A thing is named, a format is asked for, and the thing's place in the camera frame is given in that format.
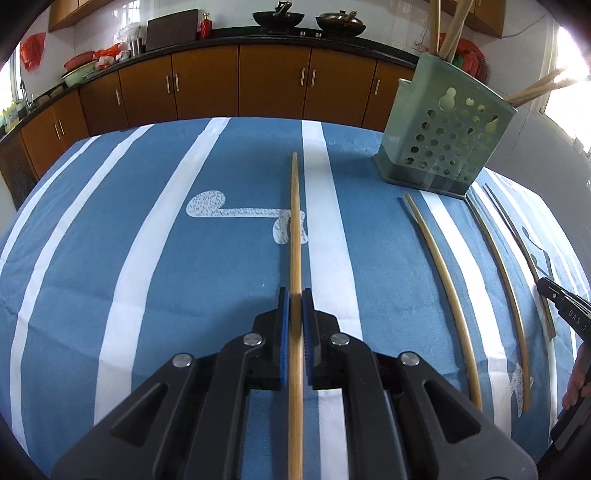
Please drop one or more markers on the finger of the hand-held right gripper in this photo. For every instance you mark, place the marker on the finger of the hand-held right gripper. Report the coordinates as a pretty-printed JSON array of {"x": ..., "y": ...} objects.
[{"x": 551, "y": 295}]

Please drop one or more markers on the red basin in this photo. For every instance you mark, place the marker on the red basin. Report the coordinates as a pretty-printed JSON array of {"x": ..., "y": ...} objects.
[{"x": 78, "y": 60}]

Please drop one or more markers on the white plastic bag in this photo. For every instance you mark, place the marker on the white plastic bag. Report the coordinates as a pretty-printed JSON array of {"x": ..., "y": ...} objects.
[{"x": 131, "y": 32}]

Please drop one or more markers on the green basin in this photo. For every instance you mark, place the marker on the green basin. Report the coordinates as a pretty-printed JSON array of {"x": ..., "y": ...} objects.
[{"x": 78, "y": 76}]

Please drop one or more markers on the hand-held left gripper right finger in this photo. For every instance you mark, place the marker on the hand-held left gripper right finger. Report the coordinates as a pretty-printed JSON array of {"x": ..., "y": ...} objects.
[{"x": 308, "y": 332}]

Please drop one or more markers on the red bag on wall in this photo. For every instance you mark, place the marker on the red bag on wall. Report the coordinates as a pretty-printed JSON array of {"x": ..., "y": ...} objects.
[{"x": 33, "y": 50}]

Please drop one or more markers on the red bottle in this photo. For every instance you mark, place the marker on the red bottle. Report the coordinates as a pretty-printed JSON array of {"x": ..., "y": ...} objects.
[{"x": 206, "y": 27}]

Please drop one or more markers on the gas stove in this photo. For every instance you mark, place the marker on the gas stove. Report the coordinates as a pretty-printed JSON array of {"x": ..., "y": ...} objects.
[{"x": 304, "y": 32}]

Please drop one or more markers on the row of wooden base cabinets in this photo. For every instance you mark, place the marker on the row of wooden base cabinets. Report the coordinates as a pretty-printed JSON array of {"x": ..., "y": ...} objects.
[{"x": 207, "y": 83}]

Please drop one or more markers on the black kitchen countertop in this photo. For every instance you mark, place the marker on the black kitchen countertop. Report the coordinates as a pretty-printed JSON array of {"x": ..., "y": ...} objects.
[{"x": 258, "y": 34}]

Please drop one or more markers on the red plastic bag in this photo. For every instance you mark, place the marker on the red plastic bag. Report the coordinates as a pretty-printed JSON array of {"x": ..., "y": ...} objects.
[{"x": 471, "y": 55}]

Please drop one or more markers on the dark lidded wok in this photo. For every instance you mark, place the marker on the dark lidded wok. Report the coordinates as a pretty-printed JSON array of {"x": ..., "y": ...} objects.
[{"x": 341, "y": 23}]

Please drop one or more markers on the black wok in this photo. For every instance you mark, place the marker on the black wok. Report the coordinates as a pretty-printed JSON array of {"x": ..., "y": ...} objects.
[{"x": 277, "y": 19}]

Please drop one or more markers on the wooden chopstick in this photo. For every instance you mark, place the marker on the wooden chopstick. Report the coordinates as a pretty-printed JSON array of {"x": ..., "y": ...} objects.
[
  {"x": 517, "y": 233},
  {"x": 536, "y": 84},
  {"x": 543, "y": 93},
  {"x": 436, "y": 23},
  {"x": 507, "y": 284},
  {"x": 457, "y": 25},
  {"x": 295, "y": 230},
  {"x": 451, "y": 288}
]

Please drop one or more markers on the red and white bag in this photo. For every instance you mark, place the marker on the red and white bag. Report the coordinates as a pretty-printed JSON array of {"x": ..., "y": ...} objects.
[{"x": 111, "y": 55}]

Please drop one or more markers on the person's right hand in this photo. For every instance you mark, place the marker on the person's right hand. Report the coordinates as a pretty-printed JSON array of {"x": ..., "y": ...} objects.
[{"x": 575, "y": 383}]

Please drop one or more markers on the yellow detergent bottle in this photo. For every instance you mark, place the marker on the yellow detergent bottle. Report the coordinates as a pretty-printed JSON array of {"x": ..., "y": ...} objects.
[{"x": 11, "y": 117}]

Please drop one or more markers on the metal faucet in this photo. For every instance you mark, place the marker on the metal faucet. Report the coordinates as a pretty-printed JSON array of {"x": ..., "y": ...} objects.
[{"x": 25, "y": 94}]

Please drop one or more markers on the blue white striped tablecloth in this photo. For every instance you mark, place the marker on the blue white striped tablecloth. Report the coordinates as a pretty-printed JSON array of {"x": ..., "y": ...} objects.
[{"x": 138, "y": 277}]

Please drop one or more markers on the steel cup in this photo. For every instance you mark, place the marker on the steel cup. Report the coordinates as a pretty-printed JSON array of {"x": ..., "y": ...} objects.
[{"x": 136, "y": 46}]

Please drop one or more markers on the green perforated utensil holder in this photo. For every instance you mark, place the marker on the green perforated utensil holder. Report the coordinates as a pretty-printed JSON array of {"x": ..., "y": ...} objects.
[{"x": 427, "y": 81}]

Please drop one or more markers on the dark brown cutting board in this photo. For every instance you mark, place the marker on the dark brown cutting board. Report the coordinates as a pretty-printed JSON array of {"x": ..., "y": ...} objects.
[{"x": 171, "y": 30}]

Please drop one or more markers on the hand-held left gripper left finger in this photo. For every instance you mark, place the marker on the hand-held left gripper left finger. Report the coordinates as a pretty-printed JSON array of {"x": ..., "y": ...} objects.
[{"x": 284, "y": 332}]

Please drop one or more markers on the large kitchen window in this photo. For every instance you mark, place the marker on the large kitchen window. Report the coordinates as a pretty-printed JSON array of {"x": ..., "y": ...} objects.
[{"x": 568, "y": 55}]

